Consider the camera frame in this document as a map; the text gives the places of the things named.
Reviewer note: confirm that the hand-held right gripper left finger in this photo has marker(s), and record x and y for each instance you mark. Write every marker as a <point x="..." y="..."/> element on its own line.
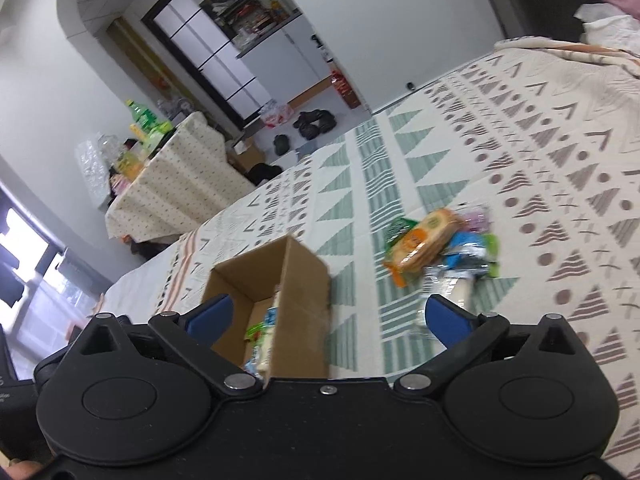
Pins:
<point x="212" y="317"/>

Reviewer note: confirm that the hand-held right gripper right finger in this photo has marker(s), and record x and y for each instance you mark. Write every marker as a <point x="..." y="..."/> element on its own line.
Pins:
<point x="447" y="320"/>

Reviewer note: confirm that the green clear snack packet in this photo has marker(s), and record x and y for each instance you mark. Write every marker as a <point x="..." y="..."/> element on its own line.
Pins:
<point x="255" y="332"/>

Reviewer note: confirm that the small blue snack packet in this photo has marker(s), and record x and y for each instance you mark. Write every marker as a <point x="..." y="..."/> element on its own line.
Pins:
<point x="270" y="317"/>

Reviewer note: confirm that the cream bread roll packet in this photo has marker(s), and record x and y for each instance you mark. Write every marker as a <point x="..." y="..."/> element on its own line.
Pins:
<point x="262" y="352"/>

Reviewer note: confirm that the blue white snack packet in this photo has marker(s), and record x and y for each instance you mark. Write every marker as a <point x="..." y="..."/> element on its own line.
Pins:
<point x="470" y="252"/>

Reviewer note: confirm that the orange biscuit packet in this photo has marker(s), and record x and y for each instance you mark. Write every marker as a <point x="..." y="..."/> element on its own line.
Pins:
<point x="420" y="245"/>

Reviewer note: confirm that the cardboard box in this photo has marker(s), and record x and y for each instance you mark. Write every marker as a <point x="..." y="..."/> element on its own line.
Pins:
<point x="305" y="310"/>

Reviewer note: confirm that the pink snack packet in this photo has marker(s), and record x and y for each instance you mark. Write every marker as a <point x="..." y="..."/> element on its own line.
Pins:
<point x="475" y="219"/>

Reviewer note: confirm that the person's left hand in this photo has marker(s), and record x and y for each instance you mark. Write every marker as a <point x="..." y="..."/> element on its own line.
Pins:
<point x="22" y="472"/>

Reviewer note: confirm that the black clothing on chair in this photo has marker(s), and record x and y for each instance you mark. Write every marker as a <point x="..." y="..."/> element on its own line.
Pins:
<point x="147" y="249"/>

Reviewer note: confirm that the round table with cloth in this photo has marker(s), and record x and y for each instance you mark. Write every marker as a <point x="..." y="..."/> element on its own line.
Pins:
<point x="180" y="185"/>

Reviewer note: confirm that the pink cartoon toy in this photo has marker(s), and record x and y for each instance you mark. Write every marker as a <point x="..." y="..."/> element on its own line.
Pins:
<point x="120" y="182"/>

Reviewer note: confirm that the brown floor carton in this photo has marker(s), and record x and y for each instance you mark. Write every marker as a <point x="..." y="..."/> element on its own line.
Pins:
<point x="247" y="155"/>

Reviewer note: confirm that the clear bottle yellow liquid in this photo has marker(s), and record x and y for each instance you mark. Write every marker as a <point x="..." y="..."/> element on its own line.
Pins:
<point x="131" y="165"/>

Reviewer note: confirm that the black slipper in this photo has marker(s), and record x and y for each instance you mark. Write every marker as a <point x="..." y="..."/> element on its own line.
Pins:
<point x="281" y="145"/>
<point x="305" y="121"/>
<point x="311" y="131"/>
<point x="326" y="119"/>

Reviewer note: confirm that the clear bubble wrap sheet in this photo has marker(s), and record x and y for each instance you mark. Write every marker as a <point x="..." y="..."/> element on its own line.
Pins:
<point x="92" y="170"/>

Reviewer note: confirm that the green tissue pack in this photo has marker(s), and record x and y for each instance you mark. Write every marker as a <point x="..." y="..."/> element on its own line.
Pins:
<point x="159" y="132"/>

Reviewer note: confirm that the green soda bottle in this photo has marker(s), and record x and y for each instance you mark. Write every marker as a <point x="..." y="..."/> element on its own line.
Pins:
<point x="142" y="117"/>

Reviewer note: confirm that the pink bottled water pack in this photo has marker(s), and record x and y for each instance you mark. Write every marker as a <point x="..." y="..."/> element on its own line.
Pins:
<point x="276" y="114"/>

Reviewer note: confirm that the red fire extinguisher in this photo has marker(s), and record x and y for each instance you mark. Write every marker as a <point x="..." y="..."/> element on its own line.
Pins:
<point x="345" y="89"/>

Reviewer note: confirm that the frosted pane sliding door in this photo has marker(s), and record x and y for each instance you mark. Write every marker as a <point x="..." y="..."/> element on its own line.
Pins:
<point x="210" y="55"/>

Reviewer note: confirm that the white kitchen cabinet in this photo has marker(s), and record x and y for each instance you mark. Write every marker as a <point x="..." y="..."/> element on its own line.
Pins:
<point x="295" y="55"/>

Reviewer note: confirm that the kitchen shelf with items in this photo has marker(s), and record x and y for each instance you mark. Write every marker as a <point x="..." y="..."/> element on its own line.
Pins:
<point x="250" y="15"/>

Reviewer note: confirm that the white crumpled cloth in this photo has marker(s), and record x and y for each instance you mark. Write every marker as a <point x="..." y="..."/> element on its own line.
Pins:
<point x="610" y="25"/>

